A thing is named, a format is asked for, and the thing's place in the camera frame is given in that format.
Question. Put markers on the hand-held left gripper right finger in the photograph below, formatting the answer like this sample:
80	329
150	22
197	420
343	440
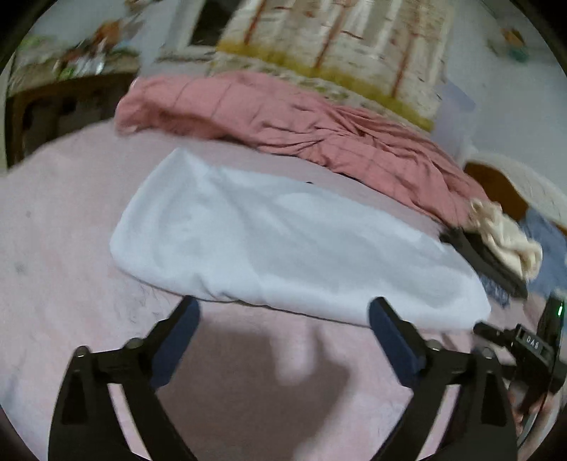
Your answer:
394	341

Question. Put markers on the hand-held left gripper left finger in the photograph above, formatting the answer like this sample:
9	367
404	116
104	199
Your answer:
175	345

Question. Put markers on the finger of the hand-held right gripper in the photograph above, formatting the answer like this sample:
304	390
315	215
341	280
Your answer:
496	333

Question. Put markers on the white polo shirt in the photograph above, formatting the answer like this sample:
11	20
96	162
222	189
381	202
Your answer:
288	248

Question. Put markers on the dark cloth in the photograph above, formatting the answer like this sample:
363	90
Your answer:
478	255

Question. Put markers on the beige cloth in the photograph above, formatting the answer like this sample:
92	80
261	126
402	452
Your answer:
505	239

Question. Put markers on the blue cloth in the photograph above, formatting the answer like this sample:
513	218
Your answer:
549	248

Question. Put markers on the wooden headboard with white trim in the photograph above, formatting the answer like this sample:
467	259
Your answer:
491	181

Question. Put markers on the pink quilt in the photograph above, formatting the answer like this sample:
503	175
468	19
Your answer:
310	128

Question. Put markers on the wooden side table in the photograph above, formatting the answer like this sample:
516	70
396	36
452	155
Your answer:
66	91

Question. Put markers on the tree-print curtain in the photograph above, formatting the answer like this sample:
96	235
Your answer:
354	44

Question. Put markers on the pile of assorted small items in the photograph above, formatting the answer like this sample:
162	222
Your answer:
84	57

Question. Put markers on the colourful wall sticker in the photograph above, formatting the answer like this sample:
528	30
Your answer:
514	44

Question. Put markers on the dark window with white frame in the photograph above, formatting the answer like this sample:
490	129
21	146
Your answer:
208	26

